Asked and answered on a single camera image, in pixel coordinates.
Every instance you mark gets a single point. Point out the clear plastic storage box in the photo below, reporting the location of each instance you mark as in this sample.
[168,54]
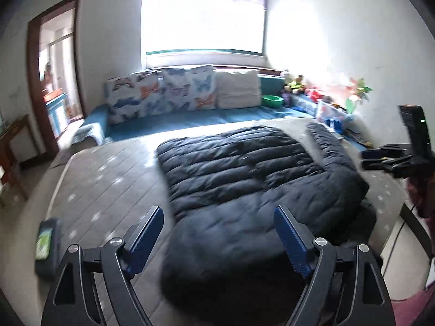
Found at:
[334,115]

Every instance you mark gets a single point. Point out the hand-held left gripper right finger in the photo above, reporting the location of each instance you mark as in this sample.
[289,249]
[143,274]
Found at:
[289,234]

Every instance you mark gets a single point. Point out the large butterfly print pillow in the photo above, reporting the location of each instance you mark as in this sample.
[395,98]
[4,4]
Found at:
[134,98]

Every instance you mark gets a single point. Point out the white pillow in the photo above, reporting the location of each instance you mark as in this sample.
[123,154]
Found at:
[238,88]

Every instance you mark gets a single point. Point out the brown door frame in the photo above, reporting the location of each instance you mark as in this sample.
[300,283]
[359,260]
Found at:
[33,85]

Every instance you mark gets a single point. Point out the cow plush toy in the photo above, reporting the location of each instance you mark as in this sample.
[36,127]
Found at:
[286,77]

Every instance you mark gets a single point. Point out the grey star quilted table cover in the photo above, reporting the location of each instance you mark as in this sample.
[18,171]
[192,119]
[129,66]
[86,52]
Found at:
[112,176]

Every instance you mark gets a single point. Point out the blue cabinet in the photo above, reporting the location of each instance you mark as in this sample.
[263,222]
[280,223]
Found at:
[56,113]

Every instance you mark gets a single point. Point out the blue sofa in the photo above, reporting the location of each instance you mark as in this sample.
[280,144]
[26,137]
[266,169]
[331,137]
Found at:
[190,119]

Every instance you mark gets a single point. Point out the green bowl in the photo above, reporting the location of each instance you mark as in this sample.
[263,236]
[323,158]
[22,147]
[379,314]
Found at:
[273,101]

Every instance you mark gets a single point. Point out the colourful pinwheel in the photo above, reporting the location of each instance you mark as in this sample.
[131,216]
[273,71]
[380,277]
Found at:
[358,91]

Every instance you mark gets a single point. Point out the black puffer jacket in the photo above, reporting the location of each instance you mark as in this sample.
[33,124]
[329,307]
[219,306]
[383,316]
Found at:
[238,183]

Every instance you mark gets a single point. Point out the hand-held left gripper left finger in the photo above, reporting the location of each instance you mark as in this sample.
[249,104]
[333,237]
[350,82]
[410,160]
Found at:
[146,234]

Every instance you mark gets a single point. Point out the wooden side cabinet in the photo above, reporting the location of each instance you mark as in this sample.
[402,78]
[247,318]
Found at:
[13,142]

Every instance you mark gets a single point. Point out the black phone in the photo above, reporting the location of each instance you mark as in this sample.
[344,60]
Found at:
[47,248]

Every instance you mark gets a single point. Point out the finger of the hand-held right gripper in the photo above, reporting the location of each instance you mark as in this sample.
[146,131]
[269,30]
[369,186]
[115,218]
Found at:
[390,151]
[380,166]

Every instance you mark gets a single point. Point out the white patterned cushion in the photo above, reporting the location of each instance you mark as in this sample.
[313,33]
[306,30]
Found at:
[89,134]

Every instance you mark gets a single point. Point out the window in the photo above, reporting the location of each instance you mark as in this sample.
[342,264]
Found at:
[204,17]

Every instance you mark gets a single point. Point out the bear plush toy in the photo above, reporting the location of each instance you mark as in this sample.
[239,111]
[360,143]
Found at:
[298,84]

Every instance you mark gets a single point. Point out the red box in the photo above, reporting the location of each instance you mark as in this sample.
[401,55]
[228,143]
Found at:
[315,94]

